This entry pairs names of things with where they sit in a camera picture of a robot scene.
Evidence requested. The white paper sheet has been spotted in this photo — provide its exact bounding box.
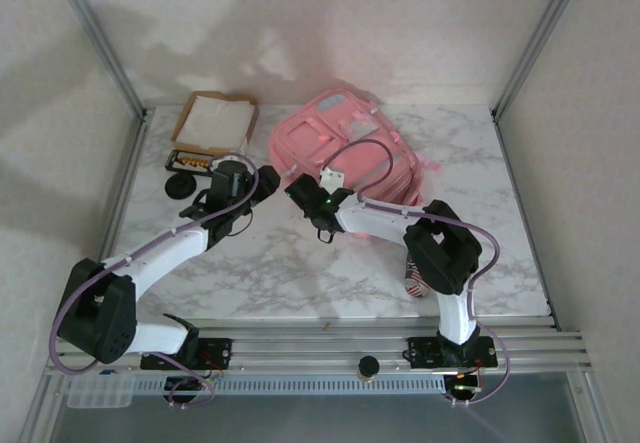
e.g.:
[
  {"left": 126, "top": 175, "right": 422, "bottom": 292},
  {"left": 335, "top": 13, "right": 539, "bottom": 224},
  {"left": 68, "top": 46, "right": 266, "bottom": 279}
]
[{"left": 174, "top": 96, "right": 256, "bottom": 147}]

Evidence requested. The aluminium frame leg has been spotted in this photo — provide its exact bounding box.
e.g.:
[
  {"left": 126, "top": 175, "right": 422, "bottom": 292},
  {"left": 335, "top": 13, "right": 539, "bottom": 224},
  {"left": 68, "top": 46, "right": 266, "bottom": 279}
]
[
  {"left": 19, "top": 375, "right": 66, "bottom": 443},
  {"left": 567, "top": 372, "right": 619, "bottom": 443}
]

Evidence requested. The clear plastic organizer box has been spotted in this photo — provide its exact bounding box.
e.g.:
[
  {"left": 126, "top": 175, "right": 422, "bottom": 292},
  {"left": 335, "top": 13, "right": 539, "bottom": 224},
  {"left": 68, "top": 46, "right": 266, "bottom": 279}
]
[{"left": 64, "top": 375, "right": 135, "bottom": 409}]

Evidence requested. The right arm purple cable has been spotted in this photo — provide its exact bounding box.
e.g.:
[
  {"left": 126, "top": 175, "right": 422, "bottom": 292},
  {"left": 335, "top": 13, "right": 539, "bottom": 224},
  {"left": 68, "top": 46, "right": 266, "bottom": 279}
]
[{"left": 322, "top": 138, "right": 511, "bottom": 410}]

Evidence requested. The aluminium cross rail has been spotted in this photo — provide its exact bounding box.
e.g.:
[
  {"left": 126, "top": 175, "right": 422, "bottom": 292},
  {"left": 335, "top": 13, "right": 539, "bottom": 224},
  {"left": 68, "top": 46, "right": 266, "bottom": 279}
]
[{"left": 43, "top": 315, "right": 596, "bottom": 378}]

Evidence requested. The pink backpack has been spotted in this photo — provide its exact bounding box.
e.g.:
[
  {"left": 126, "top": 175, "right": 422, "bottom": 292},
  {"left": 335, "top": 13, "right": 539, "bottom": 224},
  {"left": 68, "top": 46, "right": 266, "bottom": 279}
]
[{"left": 268, "top": 88, "right": 444, "bottom": 239}]

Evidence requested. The aluminium frame post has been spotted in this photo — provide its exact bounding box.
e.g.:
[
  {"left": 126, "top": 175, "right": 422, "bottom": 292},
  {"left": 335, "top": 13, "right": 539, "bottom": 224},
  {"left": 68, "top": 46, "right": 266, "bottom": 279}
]
[
  {"left": 47, "top": 0, "right": 151, "bottom": 120},
  {"left": 492, "top": 0, "right": 591, "bottom": 120}
]

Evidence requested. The black round disc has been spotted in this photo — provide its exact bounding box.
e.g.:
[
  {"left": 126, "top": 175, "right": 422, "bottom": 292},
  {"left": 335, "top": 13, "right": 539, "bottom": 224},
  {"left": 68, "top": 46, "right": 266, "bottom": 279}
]
[{"left": 164, "top": 172, "right": 197, "bottom": 199}]

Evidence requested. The grey slotted cable duct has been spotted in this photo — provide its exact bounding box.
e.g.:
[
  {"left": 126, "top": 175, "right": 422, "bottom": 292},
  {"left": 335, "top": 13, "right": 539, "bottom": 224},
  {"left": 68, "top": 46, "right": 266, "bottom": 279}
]
[{"left": 132, "top": 377, "right": 446, "bottom": 395}]

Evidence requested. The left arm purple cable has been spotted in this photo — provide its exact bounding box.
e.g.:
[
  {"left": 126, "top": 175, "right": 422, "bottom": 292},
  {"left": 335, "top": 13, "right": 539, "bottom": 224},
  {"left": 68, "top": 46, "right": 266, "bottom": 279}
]
[{"left": 49, "top": 151, "right": 261, "bottom": 410}]

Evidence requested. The black round knob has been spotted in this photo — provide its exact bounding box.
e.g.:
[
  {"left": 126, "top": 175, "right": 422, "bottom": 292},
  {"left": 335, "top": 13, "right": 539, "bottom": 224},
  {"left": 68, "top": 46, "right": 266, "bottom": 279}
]
[{"left": 357, "top": 356, "right": 382, "bottom": 382}]

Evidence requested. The aluminium side rail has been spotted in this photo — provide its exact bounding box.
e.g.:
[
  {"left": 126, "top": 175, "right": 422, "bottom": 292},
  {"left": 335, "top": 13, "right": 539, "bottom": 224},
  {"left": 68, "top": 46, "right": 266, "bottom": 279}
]
[
  {"left": 492, "top": 110, "right": 560, "bottom": 329},
  {"left": 74, "top": 110, "right": 154, "bottom": 334}
]

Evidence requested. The black case with orange figure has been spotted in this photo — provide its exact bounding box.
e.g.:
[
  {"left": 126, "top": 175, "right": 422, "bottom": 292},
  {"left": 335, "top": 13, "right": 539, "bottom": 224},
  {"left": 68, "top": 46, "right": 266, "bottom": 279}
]
[{"left": 164, "top": 148, "right": 214, "bottom": 174}]

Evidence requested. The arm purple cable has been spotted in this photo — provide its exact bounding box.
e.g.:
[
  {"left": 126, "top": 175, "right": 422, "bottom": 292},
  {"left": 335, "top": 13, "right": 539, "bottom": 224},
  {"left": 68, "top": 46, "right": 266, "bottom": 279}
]
[
  {"left": 49, "top": 151, "right": 261, "bottom": 410},
  {"left": 322, "top": 138, "right": 511, "bottom": 410}
]

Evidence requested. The flag-patterned can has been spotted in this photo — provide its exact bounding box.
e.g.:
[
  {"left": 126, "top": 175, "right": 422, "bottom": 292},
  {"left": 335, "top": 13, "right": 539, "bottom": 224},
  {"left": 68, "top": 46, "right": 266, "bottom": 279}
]
[{"left": 403, "top": 255, "right": 431, "bottom": 299}]

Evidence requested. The shallow brown cardboard box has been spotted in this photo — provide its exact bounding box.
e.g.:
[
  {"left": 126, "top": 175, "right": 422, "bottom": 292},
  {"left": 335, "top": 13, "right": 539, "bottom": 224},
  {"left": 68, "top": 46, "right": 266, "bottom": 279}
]
[{"left": 170, "top": 91, "right": 260, "bottom": 157}]

